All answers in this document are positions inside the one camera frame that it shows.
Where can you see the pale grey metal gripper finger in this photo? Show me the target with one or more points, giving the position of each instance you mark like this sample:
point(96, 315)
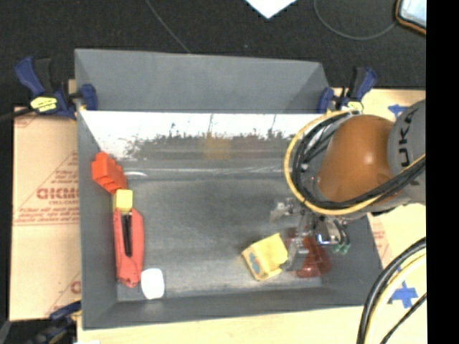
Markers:
point(298, 258)

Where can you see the brown cardboard board red print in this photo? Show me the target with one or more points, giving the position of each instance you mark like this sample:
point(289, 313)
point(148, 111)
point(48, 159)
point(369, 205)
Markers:
point(43, 199)

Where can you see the grey metal bin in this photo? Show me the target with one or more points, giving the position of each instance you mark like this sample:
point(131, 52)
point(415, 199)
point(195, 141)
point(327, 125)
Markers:
point(201, 220)

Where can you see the red-brown clear cone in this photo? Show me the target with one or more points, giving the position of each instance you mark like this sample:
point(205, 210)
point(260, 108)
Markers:
point(317, 262)

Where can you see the orange-red stepped block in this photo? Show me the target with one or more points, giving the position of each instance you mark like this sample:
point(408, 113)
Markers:
point(107, 174)

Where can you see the yellow cube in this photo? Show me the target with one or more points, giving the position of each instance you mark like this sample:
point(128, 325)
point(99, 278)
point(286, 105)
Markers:
point(124, 199)

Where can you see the yellow box with blue print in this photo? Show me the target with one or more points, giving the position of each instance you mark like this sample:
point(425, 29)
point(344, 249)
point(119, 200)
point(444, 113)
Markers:
point(267, 256)

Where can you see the white small cup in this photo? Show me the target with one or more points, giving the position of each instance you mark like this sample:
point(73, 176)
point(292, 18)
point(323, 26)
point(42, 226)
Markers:
point(153, 283)

